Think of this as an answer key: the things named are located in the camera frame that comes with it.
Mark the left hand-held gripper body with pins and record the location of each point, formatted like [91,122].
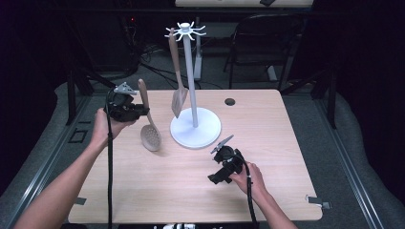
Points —
[121,106]

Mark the white utensil rack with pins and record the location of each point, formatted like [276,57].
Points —
[207,133]

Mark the white table foot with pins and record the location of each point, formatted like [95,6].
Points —
[272,73]

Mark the aluminium floor rail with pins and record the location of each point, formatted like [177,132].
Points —
[41,178]
[350,171]

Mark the beige solid spatula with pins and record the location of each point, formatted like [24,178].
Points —
[179,101]

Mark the black metal stand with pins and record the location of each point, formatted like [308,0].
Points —
[332,101]
[71,95]

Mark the white table leg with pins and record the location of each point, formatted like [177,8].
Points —
[198,63]

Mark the person's right hand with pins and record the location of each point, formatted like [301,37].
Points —
[256,181]

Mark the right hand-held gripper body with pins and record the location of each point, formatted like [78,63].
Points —
[230,160]

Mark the beige skimmer spoon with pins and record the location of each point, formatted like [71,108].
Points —
[151,138]

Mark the black folding chair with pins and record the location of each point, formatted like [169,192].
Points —
[267,41]

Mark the person's left hand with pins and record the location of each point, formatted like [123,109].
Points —
[100,127]

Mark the dark electronics with red light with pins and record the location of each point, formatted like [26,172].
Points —
[130,31]

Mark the dark object on background table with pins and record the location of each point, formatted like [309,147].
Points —
[267,2]

